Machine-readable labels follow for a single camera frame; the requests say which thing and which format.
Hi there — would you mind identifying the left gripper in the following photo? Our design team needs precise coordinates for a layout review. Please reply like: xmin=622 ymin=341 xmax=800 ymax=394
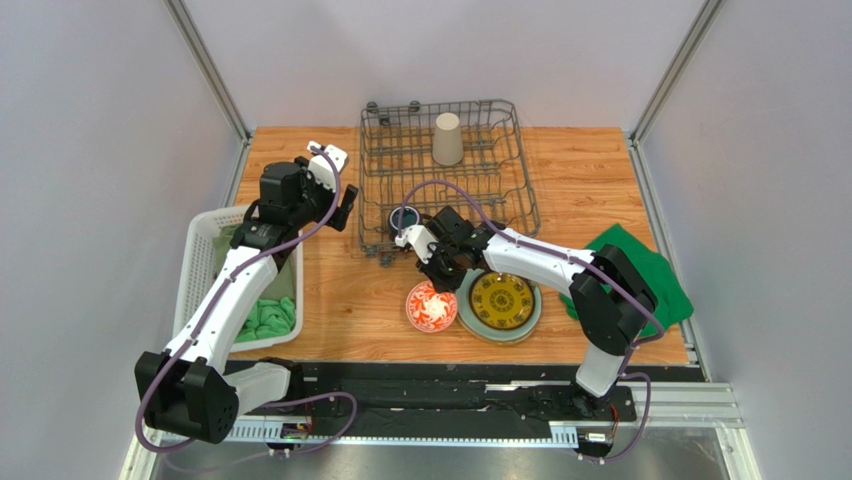
xmin=288 ymin=157 xmax=356 ymax=232

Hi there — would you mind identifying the white red patterned bowl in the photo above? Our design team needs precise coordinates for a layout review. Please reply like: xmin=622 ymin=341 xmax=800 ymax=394
xmin=404 ymin=281 xmax=459 ymax=334

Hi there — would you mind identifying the light blue flower plate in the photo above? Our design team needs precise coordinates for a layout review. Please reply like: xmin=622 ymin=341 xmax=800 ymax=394
xmin=456 ymin=270 xmax=542 ymax=345

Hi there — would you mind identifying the yellow patterned plate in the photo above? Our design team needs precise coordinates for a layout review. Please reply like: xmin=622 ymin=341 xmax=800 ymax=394
xmin=469 ymin=272 xmax=538 ymax=331

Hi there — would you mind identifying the dark green mug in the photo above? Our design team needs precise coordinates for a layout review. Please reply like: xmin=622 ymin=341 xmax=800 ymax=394
xmin=388 ymin=206 xmax=422 ymax=236

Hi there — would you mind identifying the beige upside-down cup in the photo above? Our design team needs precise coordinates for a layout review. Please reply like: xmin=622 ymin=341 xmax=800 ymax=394
xmin=432 ymin=112 xmax=464 ymax=166

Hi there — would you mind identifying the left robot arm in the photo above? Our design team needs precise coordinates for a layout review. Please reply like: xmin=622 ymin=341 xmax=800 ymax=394
xmin=134 ymin=145 xmax=358 ymax=453

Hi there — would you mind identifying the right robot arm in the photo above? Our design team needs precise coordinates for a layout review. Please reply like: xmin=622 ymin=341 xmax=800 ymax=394
xmin=395 ymin=207 xmax=658 ymax=399

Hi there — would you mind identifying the olive green folded cloth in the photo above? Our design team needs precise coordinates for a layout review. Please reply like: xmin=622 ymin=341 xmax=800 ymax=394
xmin=212 ymin=224 xmax=296 ymax=301

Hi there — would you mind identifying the white plastic basket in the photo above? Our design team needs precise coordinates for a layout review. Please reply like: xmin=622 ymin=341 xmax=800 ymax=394
xmin=173 ymin=205 xmax=304 ymax=353

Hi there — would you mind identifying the bright green crumpled cloth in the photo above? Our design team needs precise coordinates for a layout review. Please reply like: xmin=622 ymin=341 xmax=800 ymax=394
xmin=236 ymin=297 xmax=296 ymax=343

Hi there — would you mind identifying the green cloth on table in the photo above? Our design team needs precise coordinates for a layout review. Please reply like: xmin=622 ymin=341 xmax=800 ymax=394
xmin=585 ymin=224 xmax=694 ymax=331

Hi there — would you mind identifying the grey wire dish rack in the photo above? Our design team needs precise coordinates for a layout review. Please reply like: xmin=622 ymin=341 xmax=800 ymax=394
xmin=358 ymin=99 xmax=542 ymax=267

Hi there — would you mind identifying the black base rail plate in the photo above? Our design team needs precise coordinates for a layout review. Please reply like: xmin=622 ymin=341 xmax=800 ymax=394
xmin=229 ymin=359 xmax=707 ymax=441

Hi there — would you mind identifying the left aluminium frame post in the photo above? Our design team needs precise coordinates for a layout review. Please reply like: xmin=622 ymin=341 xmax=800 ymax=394
xmin=164 ymin=0 xmax=252 ymax=145

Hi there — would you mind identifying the aluminium frame post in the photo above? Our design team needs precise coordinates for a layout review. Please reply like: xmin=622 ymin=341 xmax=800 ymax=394
xmin=629 ymin=0 xmax=726 ymax=145
xmin=164 ymin=0 xmax=252 ymax=145

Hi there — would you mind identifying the right aluminium frame post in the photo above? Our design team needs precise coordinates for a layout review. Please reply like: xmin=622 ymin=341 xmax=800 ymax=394
xmin=629 ymin=0 xmax=726 ymax=145

